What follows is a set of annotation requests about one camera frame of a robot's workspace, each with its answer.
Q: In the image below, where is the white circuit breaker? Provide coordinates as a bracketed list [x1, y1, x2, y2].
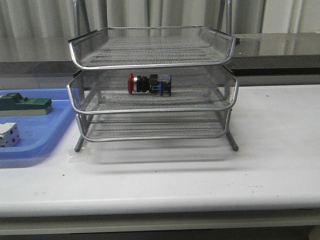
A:
[0, 122, 20, 148]

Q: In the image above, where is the red emergency push button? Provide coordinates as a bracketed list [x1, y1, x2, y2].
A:
[127, 72, 172, 96]

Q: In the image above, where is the silver rack frame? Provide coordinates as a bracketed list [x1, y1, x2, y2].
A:
[73, 0, 239, 152]

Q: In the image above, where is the green electrical block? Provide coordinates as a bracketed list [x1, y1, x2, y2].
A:
[0, 92, 53, 116]

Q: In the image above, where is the blue plastic tray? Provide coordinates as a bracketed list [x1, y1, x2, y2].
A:
[0, 88, 75, 166]

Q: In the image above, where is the dark stone counter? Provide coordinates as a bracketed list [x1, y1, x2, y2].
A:
[0, 32, 320, 75]

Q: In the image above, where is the silver mesh tray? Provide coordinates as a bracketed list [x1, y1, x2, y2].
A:
[76, 110, 231, 142]
[68, 26, 237, 70]
[67, 65, 239, 115]

